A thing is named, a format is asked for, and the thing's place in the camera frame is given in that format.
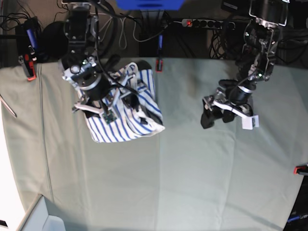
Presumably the metal rod on table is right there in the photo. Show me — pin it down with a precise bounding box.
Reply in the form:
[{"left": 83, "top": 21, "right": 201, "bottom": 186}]
[{"left": 0, "top": 95, "right": 17, "bottom": 118}]

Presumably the red black clamp middle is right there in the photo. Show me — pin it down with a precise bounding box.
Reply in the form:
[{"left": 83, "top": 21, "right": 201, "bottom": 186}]
[{"left": 155, "top": 35, "right": 163, "bottom": 72}]

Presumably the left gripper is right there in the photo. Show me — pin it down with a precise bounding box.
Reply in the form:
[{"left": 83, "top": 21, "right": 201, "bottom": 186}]
[{"left": 201, "top": 86, "right": 255, "bottom": 129}]

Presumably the grey looped cable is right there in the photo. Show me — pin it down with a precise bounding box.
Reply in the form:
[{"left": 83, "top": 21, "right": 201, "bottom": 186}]
[{"left": 98, "top": 14, "right": 135, "bottom": 50}]

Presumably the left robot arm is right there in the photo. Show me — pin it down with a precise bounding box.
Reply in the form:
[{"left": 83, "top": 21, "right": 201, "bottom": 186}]
[{"left": 201, "top": 0, "right": 290, "bottom": 130}]

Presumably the white plastic bin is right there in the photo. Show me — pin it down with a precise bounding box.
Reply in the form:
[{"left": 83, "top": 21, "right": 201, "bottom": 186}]
[{"left": 16, "top": 194, "right": 66, "bottom": 231}]

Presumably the black round stand base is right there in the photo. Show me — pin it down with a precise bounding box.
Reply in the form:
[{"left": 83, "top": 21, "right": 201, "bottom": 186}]
[{"left": 41, "top": 21, "right": 68, "bottom": 59}]

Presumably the red black clamp left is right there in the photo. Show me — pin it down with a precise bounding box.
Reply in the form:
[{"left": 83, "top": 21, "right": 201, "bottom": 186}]
[{"left": 15, "top": 17, "right": 40, "bottom": 81}]

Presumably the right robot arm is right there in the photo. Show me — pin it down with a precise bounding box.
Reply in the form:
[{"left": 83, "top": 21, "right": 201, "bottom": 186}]
[{"left": 61, "top": 0, "right": 140, "bottom": 122}]

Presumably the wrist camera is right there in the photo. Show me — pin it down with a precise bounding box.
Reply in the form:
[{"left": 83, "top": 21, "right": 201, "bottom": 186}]
[
  {"left": 242, "top": 115, "right": 259, "bottom": 130},
  {"left": 102, "top": 110, "right": 118, "bottom": 125}
]

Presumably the red black clamp right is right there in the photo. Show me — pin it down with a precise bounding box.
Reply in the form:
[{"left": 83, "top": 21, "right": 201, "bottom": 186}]
[{"left": 294, "top": 165, "right": 308, "bottom": 176}]

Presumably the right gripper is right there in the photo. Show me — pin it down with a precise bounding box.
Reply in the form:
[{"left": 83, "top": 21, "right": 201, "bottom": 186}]
[{"left": 72, "top": 71, "right": 140, "bottom": 119}]

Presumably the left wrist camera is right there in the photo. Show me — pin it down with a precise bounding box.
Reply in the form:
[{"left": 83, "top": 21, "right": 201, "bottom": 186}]
[{"left": 242, "top": 115, "right": 259, "bottom": 130}]

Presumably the blue white striped t-shirt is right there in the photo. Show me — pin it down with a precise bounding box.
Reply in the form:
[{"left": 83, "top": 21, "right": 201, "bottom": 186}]
[{"left": 85, "top": 61, "right": 165, "bottom": 143}]

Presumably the red black clamp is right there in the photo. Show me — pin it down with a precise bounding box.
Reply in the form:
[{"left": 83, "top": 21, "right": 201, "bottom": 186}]
[
  {"left": 294, "top": 165, "right": 308, "bottom": 176},
  {"left": 15, "top": 17, "right": 40, "bottom": 81},
  {"left": 155, "top": 35, "right": 163, "bottom": 72}
]

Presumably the white power strip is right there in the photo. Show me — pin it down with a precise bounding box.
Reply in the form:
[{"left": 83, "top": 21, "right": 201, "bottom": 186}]
[{"left": 181, "top": 19, "right": 224, "bottom": 30}]

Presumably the green table cloth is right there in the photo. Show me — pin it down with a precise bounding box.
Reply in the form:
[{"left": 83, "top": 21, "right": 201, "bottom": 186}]
[{"left": 0, "top": 59, "right": 308, "bottom": 231}]

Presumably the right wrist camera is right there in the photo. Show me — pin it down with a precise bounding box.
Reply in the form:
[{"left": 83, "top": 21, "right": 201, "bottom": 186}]
[{"left": 102, "top": 110, "right": 118, "bottom": 125}]

